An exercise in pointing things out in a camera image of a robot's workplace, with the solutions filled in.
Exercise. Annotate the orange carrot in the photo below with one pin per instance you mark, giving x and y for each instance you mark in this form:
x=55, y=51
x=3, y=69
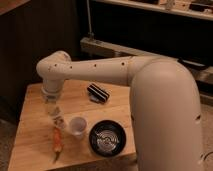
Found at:
x=57, y=143

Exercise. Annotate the wooden shelf with items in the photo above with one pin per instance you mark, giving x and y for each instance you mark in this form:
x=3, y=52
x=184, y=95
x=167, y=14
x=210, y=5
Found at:
x=187, y=8

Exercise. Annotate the black striped rectangular object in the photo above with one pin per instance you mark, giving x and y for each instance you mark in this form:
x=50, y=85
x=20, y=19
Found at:
x=99, y=93

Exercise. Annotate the small white bottle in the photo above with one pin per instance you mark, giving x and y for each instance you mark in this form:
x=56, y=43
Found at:
x=57, y=118

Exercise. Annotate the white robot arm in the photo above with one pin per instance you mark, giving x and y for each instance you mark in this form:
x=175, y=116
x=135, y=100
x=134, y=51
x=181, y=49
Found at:
x=164, y=103

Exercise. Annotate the light wooden table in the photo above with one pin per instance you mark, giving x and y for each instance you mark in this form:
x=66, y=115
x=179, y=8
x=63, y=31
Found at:
x=32, y=150

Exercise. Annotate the black handle on beam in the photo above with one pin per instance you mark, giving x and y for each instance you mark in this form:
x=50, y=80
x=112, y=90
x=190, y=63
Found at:
x=192, y=65

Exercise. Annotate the vertical metal pole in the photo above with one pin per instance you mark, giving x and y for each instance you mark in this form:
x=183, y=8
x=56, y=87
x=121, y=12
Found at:
x=90, y=32

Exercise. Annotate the white plastic cup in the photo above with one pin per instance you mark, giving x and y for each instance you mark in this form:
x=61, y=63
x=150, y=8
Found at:
x=77, y=127

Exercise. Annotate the grey metal beam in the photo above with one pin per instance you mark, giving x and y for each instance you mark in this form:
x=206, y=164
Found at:
x=106, y=49

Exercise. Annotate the black ceramic bowl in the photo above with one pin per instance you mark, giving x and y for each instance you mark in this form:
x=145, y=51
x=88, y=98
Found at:
x=107, y=138

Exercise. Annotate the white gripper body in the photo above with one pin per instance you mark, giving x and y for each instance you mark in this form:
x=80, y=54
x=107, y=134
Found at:
x=50, y=101

